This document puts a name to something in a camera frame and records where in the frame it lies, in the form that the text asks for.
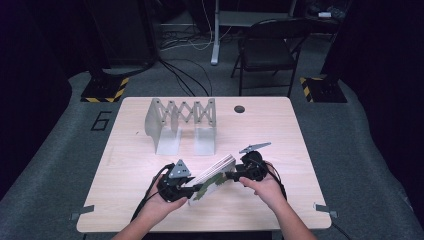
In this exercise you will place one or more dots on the black round table grommet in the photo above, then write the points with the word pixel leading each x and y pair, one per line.
pixel 239 109

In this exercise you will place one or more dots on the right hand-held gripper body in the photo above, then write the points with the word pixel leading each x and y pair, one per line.
pixel 253 166

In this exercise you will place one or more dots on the black folding chair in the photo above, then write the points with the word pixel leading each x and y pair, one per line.
pixel 266 50

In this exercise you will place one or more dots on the grey expandable metal book rack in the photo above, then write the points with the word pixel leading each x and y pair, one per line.
pixel 166 130

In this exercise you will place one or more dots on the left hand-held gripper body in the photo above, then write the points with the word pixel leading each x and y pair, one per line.
pixel 173 186

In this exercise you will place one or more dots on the black striped stand base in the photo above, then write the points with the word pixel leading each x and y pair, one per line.
pixel 321 90
pixel 105 90

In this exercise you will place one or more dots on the small white device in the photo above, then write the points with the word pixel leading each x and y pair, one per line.
pixel 324 14

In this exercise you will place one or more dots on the white desk leg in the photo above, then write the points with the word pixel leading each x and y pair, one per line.
pixel 215 40

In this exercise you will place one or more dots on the person's left hand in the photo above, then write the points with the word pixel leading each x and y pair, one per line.
pixel 163 206

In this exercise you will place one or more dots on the grey metal table bracket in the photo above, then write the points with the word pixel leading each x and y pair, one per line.
pixel 81 211
pixel 326 210

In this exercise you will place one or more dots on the black cabinet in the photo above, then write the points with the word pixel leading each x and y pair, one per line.
pixel 123 30

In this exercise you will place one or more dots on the person's right hand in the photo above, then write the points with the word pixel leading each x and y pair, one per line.
pixel 266 191

